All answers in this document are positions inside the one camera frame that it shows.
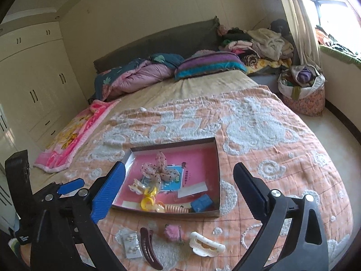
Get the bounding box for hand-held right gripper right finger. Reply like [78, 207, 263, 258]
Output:
[226, 162, 329, 271]

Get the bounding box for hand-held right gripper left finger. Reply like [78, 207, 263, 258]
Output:
[30, 161, 133, 271]

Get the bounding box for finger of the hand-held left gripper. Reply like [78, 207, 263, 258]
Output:
[32, 178, 86, 201]

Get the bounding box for cream flower hair clip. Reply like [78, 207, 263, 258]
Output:
[128, 179, 147, 195]

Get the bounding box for small blue box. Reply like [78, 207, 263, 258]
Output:
[190, 195, 213, 213]

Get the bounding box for dotted tulle bow hair clip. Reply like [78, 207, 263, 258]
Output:
[141, 152, 182, 185]

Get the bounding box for earrings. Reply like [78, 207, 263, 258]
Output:
[123, 232, 143, 259]

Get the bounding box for grey cardboard box pink inside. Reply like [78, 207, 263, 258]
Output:
[110, 137, 222, 218]

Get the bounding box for orange spiral horn hair clip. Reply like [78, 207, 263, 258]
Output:
[164, 204, 194, 214]

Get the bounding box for pink cartoon blanket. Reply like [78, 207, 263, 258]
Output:
[33, 99, 120, 173]

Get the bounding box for orange quilt with white clouds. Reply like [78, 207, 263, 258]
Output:
[21, 85, 354, 271]

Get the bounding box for white paper card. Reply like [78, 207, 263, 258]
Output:
[178, 182, 208, 199]

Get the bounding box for white claw hair clip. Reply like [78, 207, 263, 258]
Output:
[188, 231, 226, 258]

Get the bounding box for brown long hair clip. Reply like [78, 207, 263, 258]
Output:
[140, 227, 164, 271]

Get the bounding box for pink fluffy hair clip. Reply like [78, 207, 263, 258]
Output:
[164, 224, 187, 246]

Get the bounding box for cream wardrobe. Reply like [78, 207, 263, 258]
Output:
[0, 24, 88, 229]

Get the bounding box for floral laundry bag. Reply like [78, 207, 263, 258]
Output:
[278, 65, 326, 117]

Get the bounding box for beige bed sheet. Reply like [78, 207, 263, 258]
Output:
[113, 70, 268, 119]

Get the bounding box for pink and teal duvet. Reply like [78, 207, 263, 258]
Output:
[88, 53, 185, 102]

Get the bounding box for striped purple pillow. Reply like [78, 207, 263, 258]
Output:
[174, 50, 248, 81]

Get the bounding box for pile of clothes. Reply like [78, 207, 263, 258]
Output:
[217, 19, 295, 68]

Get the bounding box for dark grey headboard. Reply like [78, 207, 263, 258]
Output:
[94, 16, 220, 72]

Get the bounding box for green padded mat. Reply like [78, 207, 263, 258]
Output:
[320, 45, 361, 70]

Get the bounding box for pile of colourful cloths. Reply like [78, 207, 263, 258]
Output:
[315, 25, 361, 60]

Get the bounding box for cream curtain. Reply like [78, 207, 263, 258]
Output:
[272, 0, 322, 68]

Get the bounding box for window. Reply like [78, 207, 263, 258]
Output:
[306, 0, 361, 46]

